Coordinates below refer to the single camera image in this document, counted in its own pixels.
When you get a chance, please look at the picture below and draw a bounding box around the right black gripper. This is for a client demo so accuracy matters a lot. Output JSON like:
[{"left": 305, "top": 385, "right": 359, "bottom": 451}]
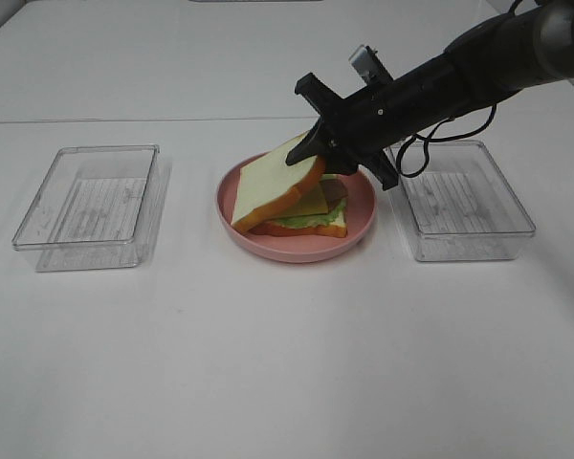
[{"left": 284, "top": 72, "right": 401, "bottom": 191}]

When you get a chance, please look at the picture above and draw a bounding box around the bacon strip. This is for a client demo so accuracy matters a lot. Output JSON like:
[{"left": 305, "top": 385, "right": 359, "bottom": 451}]
[{"left": 320, "top": 178, "right": 348, "bottom": 204}]

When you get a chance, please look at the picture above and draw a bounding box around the yellow cheese slice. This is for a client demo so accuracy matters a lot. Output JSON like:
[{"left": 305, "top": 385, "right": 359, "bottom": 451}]
[{"left": 278, "top": 184, "right": 329, "bottom": 218}]

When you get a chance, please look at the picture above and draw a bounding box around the green lettuce leaf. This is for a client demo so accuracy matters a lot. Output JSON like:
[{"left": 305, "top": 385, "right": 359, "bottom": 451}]
[{"left": 269, "top": 197, "right": 348, "bottom": 230}]

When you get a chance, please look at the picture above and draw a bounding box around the bread slice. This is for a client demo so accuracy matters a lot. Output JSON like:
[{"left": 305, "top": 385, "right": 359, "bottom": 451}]
[
  {"left": 250, "top": 221, "right": 347, "bottom": 238},
  {"left": 231, "top": 131, "right": 325, "bottom": 233}
]

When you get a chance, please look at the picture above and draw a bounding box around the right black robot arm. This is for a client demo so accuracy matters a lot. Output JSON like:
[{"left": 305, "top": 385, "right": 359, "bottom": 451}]
[{"left": 286, "top": 1, "right": 574, "bottom": 189}]

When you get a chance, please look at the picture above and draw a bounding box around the pink round plate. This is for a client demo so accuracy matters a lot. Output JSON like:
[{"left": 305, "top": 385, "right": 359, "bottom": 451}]
[{"left": 215, "top": 156, "right": 377, "bottom": 263}]

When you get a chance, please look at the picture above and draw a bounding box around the right clear plastic container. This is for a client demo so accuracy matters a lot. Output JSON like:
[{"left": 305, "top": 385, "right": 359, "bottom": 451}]
[{"left": 389, "top": 140, "right": 536, "bottom": 262}]

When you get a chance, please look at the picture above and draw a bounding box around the clear plastic container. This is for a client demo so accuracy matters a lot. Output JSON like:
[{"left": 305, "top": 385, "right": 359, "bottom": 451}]
[
  {"left": 11, "top": 144, "right": 165, "bottom": 273},
  {"left": 389, "top": 140, "right": 536, "bottom": 262}
]

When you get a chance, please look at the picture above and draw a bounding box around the left clear plastic container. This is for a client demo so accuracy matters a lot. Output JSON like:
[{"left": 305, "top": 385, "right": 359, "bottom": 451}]
[{"left": 11, "top": 144, "right": 165, "bottom": 273}]

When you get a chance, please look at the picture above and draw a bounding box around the right black cable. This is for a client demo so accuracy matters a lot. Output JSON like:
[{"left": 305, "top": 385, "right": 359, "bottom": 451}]
[{"left": 395, "top": 102, "right": 498, "bottom": 178}]

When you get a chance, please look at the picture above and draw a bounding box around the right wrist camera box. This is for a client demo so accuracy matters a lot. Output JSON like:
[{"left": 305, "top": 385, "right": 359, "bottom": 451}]
[{"left": 348, "top": 44, "right": 394, "bottom": 86}]

